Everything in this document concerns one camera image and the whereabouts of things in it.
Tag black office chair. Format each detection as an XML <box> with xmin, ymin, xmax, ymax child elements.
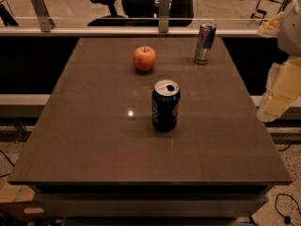
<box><xmin>88</xmin><ymin>0</ymin><xmax>194</xmax><ymax>26</ymax></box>

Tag red apple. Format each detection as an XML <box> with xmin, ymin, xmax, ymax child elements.
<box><xmin>133</xmin><ymin>46</ymin><xmax>157</xmax><ymax>72</ymax></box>

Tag silver blue Red Bull can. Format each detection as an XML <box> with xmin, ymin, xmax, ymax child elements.
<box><xmin>194</xmin><ymin>21</ymin><xmax>216</xmax><ymax>65</ymax></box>

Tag middle metal railing bracket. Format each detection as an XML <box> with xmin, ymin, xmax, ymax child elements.
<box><xmin>159</xmin><ymin>0</ymin><xmax>169</xmax><ymax>33</ymax></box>

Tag black floor cable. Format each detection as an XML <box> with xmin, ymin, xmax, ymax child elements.
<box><xmin>274</xmin><ymin>193</ymin><xmax>301</xmax><ymax>226</ymax></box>

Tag blue Pepsi can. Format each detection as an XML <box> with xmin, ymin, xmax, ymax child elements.
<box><xmin>151</xmin><ymin>79</ymin><xmax>181</xmax><ymax>131</ymax></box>

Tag metal railing bracket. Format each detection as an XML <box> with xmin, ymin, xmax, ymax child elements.
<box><xmin>159</xmin><ymin>0</ymin><xmax>169</xmax><ymax>33</ymax></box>
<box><xmin>30</xmin><ymin>0</ymin><xmax>55</xmax><ymax>32</ymax></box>

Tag wooden chair frame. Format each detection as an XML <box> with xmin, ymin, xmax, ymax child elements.
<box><xmin>250</xmin><ymin>0</ymin><xmax>292</xmax><ymax>24</ymax></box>

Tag wooden box under table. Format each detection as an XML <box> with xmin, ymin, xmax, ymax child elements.
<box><xmin>0</xmin><ymin>183</ymin><xmax>49</xmax><ymax>223</ymax></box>

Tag left metal railing bracket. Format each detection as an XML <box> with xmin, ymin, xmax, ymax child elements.
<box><xmin>30</xmin><ymin>0</ymin><xmax>55</xmax><ymax>32</ymax></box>

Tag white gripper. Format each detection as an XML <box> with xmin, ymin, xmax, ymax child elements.
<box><xmin>257</xmin><ymin>0</ymin><xmax>301</xmax><ymax>122</ymax></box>

